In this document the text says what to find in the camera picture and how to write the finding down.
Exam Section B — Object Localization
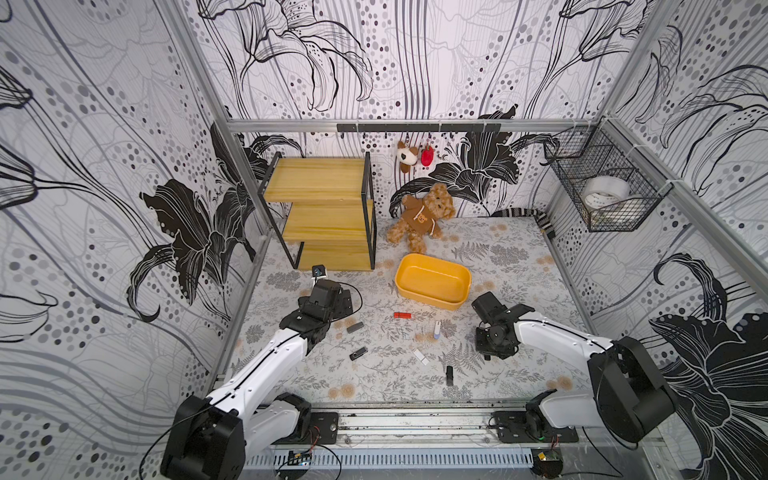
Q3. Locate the white tape roll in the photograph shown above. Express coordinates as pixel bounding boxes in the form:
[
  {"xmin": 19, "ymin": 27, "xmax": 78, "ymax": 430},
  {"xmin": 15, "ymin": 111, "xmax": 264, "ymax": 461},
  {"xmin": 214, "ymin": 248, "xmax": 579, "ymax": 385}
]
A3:
[{"xmin": 581, "ymin": 176, "xmax": 630, "ymax": 210}]

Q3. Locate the hanging red plush toy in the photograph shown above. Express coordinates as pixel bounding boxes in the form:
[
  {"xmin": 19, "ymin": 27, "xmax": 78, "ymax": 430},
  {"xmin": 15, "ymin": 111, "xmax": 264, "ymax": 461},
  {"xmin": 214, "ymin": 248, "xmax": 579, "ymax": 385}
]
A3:
[{"xmin": 420, "ymin": 146, "xmax": 435, "ymax": 168}]

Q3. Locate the small black connector box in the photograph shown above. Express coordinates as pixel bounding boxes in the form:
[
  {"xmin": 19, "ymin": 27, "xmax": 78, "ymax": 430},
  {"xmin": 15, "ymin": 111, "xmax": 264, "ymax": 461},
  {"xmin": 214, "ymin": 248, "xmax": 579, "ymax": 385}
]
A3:
[{"xmin": 531, "ymin": 449, "xmax": 564, "ymax": 479}]

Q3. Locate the black hook rail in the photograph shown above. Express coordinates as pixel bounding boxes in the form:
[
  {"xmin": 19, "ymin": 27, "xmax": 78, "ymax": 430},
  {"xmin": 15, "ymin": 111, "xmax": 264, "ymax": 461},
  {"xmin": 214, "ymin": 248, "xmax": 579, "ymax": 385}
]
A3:
[{"xmin": 336, "ymin": 122, "xmax": 501, "ymax": 133}]

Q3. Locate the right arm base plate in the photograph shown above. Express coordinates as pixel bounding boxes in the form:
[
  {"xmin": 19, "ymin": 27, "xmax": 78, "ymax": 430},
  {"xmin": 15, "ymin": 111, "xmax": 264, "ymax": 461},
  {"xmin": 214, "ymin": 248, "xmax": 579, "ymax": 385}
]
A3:
[{"xmin": 489, "ymin": 410, "xmax": 579, "ymax": 446}]

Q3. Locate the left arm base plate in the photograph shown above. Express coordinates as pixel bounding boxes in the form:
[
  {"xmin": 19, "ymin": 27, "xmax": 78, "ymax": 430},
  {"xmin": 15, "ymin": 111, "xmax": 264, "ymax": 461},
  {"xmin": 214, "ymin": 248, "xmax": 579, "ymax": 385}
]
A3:
[{"xmin": 272, "ymin": 411, "xmax": 340, "ymax": 445}]

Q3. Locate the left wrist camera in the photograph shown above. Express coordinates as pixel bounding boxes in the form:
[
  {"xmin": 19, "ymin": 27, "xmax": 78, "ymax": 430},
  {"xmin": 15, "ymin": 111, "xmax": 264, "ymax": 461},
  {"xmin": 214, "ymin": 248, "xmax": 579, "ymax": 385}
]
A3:
[{"xmin": 311, "ymin": 265, "xmax": 327, "ymax": 279}]

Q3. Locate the grey usb flash drive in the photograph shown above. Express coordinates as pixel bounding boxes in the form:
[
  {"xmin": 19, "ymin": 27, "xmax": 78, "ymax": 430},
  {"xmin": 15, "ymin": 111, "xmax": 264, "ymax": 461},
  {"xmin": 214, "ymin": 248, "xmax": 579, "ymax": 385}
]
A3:
[{"xmin": 346, "ymin": 322, "xmax": 364, "ymax": 333}]

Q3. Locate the small circuit board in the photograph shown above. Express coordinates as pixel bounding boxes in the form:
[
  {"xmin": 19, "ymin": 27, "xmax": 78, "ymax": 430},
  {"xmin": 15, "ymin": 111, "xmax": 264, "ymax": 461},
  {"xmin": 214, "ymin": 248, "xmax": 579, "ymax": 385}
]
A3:
[{"xmin": 284, "ymin": 451, "xmax": 313, "ymax": 468}]

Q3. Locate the brown teddy bear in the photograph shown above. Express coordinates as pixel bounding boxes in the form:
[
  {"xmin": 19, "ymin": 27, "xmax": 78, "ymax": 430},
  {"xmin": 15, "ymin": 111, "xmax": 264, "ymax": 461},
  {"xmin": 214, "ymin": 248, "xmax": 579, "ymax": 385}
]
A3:
[{"xmin": 386, "ymin": 183, "xmax": 456, "ymax": 254}]

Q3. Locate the hanging plush dog toy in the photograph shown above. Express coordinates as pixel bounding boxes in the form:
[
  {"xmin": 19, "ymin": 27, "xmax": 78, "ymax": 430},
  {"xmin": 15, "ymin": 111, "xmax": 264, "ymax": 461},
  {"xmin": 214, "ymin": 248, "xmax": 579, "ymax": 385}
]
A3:
[{"xmin": 396, "ymin": 141, "xmax": 419, "ymax": 174}]

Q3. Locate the black usb drive front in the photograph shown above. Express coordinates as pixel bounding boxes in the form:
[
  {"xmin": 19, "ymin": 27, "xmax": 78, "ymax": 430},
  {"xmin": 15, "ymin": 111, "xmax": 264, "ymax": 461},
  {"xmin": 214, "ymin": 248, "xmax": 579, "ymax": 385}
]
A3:
[{"xmin": 445, "ymin": 365, "xmax": 454, "ymax": 387}]

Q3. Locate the yellow plastic storage box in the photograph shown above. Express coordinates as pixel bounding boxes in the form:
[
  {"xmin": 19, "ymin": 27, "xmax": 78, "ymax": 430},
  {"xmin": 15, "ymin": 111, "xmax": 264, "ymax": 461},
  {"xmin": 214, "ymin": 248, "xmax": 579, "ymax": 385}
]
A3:
[{"xmin": 395, "ymin": 253, "xmax": 472, "ymax": 311}]

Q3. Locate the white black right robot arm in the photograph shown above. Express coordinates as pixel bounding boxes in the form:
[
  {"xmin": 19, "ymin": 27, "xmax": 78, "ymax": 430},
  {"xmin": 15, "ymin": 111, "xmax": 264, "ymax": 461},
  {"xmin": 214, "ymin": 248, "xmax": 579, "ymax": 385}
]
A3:
[{"xmin": 472, "ymin": 292, "xmax": 678, "ymax": 444}]

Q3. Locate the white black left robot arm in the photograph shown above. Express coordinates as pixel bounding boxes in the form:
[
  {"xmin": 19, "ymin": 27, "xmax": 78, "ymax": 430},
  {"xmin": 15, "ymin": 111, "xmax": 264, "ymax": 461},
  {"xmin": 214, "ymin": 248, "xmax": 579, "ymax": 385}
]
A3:
[{"xmin": 159, "ymin": 277, "xmax": 356, "ymax": 479}]

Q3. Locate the wooden shelf black frame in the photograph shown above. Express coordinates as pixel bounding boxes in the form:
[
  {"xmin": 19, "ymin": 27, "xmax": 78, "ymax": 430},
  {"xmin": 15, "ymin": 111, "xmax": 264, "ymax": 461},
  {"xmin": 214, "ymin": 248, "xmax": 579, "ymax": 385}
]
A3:
[{"xmin": 257, "ymin": 152, "xmax": 377, "ymax": 271}]

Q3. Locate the black silver swivel usb drive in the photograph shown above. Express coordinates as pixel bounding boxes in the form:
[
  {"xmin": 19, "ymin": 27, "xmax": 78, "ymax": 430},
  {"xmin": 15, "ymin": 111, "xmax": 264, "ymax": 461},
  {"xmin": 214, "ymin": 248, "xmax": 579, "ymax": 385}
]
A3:
[{"xmin": 349, "ymin": 347, "xmax": 368, "ymax": 361}]

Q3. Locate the striped black white plush tail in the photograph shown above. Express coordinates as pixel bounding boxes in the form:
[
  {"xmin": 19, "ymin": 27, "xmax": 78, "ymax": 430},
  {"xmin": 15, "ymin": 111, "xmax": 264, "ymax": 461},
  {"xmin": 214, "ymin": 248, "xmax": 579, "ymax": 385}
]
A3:
[{"xmin": 491, "ymin": 207, "xmax": 556, "ymax": 240}]

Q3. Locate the black wire basket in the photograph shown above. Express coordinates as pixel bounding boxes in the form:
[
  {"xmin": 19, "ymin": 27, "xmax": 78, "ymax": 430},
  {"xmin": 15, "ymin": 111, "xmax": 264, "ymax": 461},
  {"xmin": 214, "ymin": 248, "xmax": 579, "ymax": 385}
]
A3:
[{"xmin": 544, "ymin": 124, "xmax": 672, "ymax": 233}]

